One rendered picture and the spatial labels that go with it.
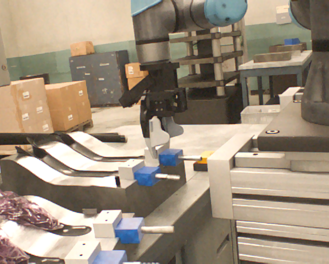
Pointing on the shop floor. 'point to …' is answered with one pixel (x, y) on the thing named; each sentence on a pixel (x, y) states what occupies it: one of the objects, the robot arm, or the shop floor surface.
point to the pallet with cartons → (69, 106)
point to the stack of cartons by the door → (134, 75)
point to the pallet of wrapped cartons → (19, 111)
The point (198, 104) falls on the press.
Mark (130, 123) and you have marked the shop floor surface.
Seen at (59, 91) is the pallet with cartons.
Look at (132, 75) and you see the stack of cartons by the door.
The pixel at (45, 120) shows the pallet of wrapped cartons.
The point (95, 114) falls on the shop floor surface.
